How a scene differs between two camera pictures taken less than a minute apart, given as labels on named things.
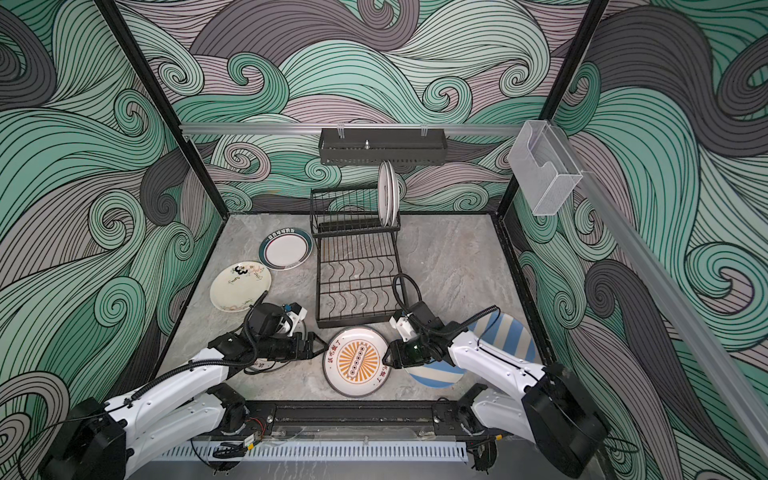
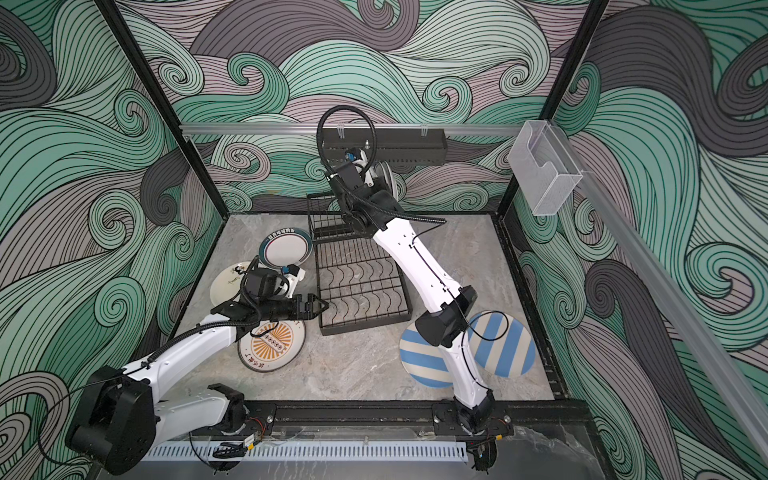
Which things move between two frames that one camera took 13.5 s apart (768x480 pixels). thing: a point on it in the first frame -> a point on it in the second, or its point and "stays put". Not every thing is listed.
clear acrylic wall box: [543, 167] stays put
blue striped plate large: [435, 374] stays put
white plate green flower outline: [394, 194] stays put
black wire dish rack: [359, 263] stays put
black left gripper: [308, 346] -> [308, 307]
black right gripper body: [412, 351] -> [383, 195]
